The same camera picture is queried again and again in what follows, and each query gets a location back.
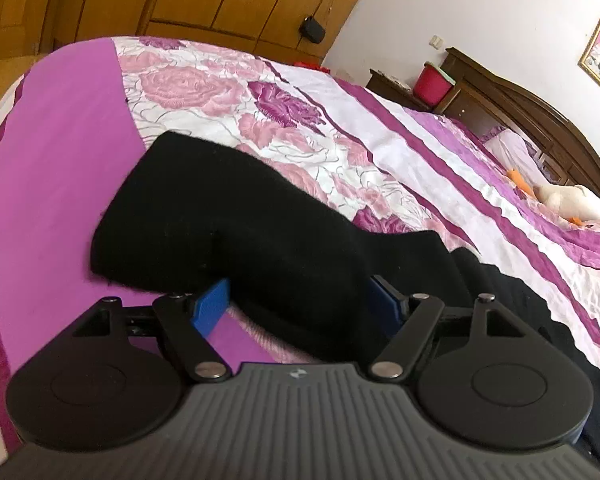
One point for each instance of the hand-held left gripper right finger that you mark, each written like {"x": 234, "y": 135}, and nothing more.
{"x": 383, "y": 305}

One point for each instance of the purple floral striped bedspread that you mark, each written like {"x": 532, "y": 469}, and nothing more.
{"x": 65, "y": 175}

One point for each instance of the dark wooden nightstand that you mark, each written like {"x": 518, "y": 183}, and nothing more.
{"x": 392, "y": 86}

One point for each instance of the dark wooden headboard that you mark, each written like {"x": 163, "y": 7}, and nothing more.
{"x": 525, "y": 105}

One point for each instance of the black garment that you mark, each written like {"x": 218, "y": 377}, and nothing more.
{"x": 260, "y": 240}

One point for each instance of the lilac pillow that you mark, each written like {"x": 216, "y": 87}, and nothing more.
{"x": 512, "y": 150}

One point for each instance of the small red object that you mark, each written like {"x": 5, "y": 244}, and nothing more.
{"x": 312, "y": 65}

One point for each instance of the small black bag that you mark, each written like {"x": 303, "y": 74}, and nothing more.
{"x": 312, "y": 28}

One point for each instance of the red bucket with green lid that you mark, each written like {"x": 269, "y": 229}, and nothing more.
{"x": 431, "y": 83}

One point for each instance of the wall light switch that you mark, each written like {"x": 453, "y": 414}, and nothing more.
{"x": 436, "y": 41}

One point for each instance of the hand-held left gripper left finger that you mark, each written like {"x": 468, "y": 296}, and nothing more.
{"x": 211, "y": 306}

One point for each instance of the white plush toy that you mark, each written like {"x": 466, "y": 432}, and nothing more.
{"x": 572, "y": 200}

